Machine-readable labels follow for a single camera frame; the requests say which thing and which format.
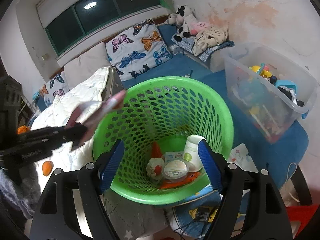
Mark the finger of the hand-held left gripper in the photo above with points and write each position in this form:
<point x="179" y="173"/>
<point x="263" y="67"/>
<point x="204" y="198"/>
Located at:
<point x="57" y="131"/>
<point x="60" y="142"/>

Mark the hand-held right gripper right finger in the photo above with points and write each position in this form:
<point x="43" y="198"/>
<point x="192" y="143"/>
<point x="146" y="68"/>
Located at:
<point x="208" y="165"/>

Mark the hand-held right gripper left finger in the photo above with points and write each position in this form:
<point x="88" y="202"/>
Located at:
<point x="112" y="165"/>

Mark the white paper cup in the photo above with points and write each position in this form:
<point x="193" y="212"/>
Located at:
<point x="193" y="150"/>

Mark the lidded clear plastic cup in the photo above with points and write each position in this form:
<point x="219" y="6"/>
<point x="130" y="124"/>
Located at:
<point x="175" y="171"/>

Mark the orange snack wrapper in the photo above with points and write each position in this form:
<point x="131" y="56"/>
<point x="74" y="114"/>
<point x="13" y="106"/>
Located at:
<point x="175" y="183"/>

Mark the clear pink plastic wrapper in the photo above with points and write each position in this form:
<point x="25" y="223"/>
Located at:
<point x="100" y="110"/>

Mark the green plastic mesh basket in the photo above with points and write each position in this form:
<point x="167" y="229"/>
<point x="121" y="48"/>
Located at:
<point x="160" y="81"/>

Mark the person's left forearm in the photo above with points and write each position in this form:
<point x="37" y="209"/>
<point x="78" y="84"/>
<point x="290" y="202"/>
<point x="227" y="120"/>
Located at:
<point x="17" y="197"/>

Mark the small orange toy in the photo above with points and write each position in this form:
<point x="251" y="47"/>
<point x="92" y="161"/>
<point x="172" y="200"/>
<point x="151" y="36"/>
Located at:
<point x="47" y="167"/>

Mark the orange plush toy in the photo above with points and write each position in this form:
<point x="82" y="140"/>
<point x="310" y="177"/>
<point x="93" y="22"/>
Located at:
<point x="23" y="129"/>

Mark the white printed cardboard box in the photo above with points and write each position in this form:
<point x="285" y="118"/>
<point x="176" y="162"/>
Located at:
<point x="240" y="155"/>

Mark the white quilted blanket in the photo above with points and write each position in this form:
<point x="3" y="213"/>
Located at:
<point x="75" y="100"/>

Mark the teal cloth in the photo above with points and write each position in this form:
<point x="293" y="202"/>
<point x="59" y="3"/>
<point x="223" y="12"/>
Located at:
<point x="37" y="95"/>

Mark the blue cartoon print cloth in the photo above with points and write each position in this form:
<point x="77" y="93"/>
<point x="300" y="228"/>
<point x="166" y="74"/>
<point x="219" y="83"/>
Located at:
<point x="190" y="202"/>

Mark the small butterfly print pillow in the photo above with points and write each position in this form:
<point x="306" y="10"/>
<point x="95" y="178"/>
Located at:
<point x="55" y="82"/>

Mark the metal shelf rack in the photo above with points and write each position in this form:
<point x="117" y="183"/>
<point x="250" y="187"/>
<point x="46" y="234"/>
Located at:
<point x="12" y="97"/>

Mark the beige pillow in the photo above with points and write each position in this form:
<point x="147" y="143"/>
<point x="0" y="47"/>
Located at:
<point x="85" y="65"/>

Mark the blue sofa cushion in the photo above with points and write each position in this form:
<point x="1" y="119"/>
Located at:
<point x="180" y="65"/>

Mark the red plastic object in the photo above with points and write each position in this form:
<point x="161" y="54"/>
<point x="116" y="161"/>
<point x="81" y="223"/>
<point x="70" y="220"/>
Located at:
<point x="298" y="220"/>

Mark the pile of colourful toys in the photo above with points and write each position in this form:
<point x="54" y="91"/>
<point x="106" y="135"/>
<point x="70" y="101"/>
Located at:
<point x="260" y="71"/>

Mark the clear plastic storage bin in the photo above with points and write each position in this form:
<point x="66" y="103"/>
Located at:
<point x="240" y="62"/>

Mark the large butterfly print pillow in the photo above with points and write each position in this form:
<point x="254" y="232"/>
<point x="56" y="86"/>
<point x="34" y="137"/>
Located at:
<point x="135" y="45"/>

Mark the blue folded cloth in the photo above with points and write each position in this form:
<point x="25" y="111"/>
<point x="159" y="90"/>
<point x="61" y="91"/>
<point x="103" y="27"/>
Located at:
<point x="185" y="46"/>

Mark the dark green framed window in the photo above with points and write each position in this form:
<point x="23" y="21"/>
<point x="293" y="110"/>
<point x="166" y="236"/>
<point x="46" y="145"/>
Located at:
<point x="100" y="12"/>

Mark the spotted beige plush toy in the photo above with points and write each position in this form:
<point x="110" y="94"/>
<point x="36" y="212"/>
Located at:
<point x="210" y="38"/>

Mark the pink plush toy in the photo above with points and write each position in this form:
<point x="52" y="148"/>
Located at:
<point x="201" y="27"/>

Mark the black white cow plush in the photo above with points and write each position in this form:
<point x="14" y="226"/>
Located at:
<point x="185" y="25"/>

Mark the grey white plush toy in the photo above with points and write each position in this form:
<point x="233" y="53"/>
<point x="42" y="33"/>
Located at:
<point x="172" y="18"/>

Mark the white wall switch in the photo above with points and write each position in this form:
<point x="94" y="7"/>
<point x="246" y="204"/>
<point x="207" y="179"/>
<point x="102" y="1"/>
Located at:
<point x="45" y="56"/>

